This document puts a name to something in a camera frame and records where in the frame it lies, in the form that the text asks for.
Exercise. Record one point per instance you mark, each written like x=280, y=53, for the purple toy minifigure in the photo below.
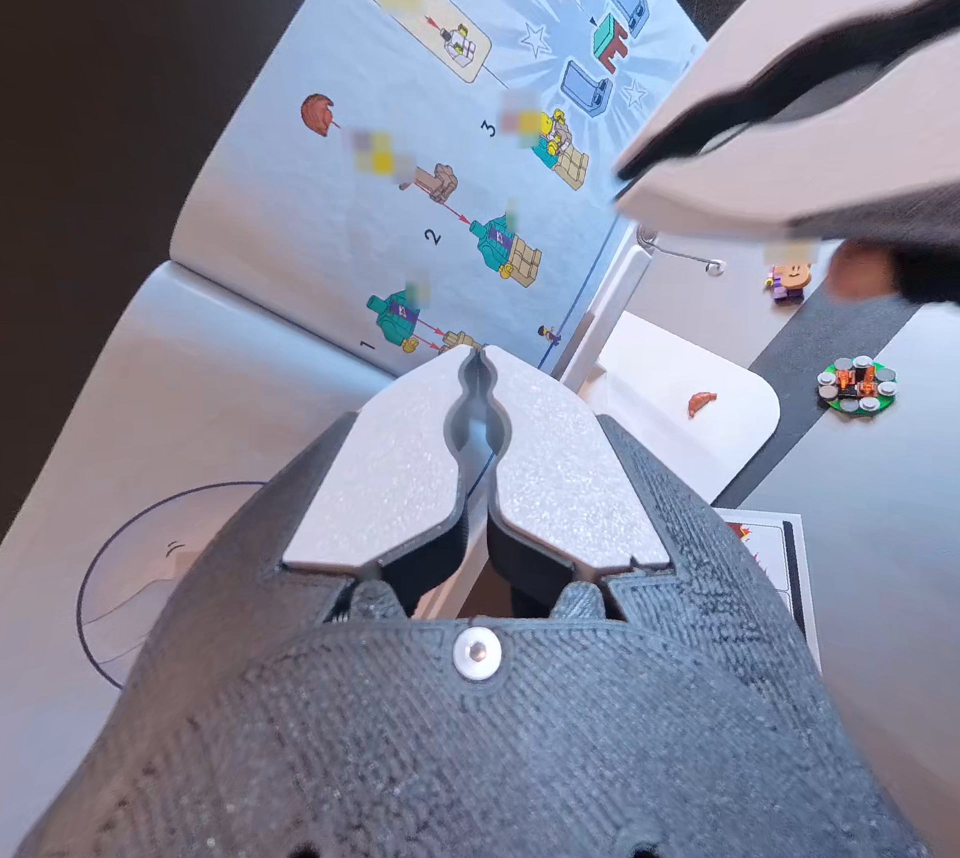
x=791, y=284

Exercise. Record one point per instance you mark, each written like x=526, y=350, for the sticker sheet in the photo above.
x=780, y=543

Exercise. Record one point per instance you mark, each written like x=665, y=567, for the person's right hand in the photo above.
x=862, y=269

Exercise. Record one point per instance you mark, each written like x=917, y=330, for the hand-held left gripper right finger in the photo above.
x=570, y=490

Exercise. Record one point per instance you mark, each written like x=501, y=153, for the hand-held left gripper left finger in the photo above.
x=375, y=490

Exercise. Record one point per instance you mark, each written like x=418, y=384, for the building instruction booklet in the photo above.
x=262, y=198

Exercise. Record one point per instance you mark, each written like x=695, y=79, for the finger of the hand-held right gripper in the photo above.
x=825, y=168
x=787, y=10

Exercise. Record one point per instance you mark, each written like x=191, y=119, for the toy campfire on green plate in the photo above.
x=855, y=385

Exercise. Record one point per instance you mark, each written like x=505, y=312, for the white book stand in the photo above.
x=675, y=363

